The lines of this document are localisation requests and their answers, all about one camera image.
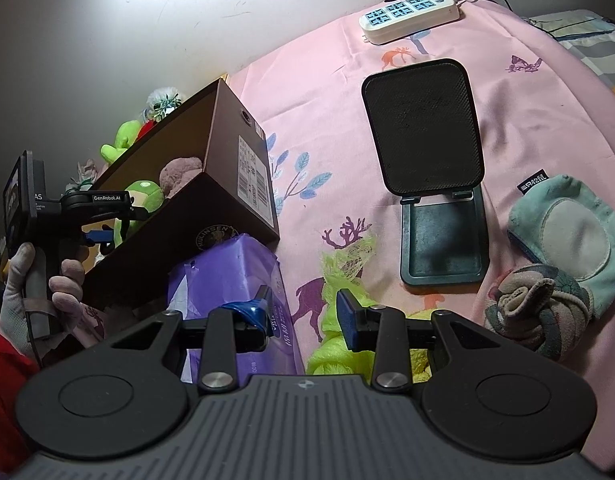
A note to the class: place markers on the brown cardboard shoe box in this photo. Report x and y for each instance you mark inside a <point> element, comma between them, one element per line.
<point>222,175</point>

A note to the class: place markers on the striped blanket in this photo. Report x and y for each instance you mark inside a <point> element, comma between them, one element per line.
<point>592,40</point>

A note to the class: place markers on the person's left hand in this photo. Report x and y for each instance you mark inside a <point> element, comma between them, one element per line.
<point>17,290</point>

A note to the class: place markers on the person's left forearm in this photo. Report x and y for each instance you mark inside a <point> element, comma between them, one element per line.
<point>5,385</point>

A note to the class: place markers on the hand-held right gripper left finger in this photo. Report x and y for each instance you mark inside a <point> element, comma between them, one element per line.
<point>252,312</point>

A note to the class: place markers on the pink printed bedsheet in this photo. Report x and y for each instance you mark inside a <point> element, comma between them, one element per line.
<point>337,110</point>

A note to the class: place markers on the striped socks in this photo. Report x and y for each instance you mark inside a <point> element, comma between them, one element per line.
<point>537,310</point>

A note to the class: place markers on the teal knit hat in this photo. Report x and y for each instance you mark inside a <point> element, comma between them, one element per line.
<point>572,240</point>

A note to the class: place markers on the green plush toy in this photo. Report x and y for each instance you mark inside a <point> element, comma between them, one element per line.
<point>120,142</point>
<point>140,200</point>

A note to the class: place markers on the white fluffy plush toy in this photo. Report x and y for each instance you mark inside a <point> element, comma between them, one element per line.
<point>162,102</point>

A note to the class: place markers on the red plush toy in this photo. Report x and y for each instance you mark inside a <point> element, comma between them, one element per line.
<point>146,130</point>

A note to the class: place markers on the white power strip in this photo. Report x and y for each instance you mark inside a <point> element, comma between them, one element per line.
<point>412,12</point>

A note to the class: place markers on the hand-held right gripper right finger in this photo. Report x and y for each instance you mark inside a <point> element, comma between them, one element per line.
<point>347,316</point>

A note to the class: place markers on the pink plush toy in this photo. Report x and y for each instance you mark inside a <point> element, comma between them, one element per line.
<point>182,175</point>

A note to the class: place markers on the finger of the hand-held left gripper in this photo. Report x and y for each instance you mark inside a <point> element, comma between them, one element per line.
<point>98,235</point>

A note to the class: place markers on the black folding phone stand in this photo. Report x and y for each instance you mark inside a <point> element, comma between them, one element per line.
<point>422,135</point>

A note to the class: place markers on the purple tissue packet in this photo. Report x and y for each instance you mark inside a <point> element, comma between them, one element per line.
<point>237,280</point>

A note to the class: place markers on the yellow-green mesh cloth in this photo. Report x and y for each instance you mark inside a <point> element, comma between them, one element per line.
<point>347,265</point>

